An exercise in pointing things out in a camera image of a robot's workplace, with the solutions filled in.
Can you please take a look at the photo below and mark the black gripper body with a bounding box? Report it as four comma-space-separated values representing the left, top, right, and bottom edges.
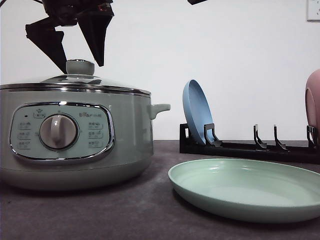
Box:
187, 0, 208, 5
42, 0, 115, 27

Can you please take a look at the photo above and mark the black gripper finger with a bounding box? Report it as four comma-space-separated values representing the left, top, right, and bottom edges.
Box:
25, 16, 68, 74
76, 10, 114, 67

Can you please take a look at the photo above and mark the glass steamer lid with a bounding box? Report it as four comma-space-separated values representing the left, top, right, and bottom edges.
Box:
0, 60, 152, 96

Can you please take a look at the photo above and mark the green plate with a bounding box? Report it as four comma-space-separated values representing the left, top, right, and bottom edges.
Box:
168, 158, 320, 224

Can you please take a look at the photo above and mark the blue plate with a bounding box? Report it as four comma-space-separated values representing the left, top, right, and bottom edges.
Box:
182, 79, 215, 144

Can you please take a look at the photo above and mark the green electric steamer pot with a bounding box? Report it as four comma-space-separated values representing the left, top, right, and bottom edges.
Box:
0, 90, 171, 191

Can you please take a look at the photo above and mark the pink plate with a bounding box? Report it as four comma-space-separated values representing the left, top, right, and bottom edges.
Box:
305, 69, 320, 148

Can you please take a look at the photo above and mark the black dish rack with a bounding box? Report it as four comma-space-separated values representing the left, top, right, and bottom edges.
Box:
179, 123, 320, 164

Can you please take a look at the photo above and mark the right white wall socket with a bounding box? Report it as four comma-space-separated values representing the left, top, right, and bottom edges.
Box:
304, 0, 320, 25

